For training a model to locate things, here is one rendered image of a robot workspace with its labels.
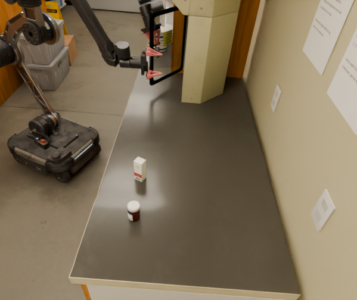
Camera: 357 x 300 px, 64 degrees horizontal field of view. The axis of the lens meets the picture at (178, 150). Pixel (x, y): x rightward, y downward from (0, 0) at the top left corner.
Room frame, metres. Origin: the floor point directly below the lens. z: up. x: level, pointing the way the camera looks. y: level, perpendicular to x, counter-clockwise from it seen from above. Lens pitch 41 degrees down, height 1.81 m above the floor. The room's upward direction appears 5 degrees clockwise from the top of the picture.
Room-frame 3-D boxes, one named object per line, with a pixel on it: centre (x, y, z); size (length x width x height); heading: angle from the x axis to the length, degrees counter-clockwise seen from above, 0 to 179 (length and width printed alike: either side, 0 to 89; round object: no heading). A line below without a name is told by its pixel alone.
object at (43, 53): (3.21, 1.70, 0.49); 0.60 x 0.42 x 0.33; 1
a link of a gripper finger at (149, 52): (1.32, 0.16, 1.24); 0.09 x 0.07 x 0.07; 90
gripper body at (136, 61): (1.32, 0.23, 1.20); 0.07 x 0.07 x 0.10; 0
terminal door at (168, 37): (1.60, 0.11, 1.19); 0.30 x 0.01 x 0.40; 145
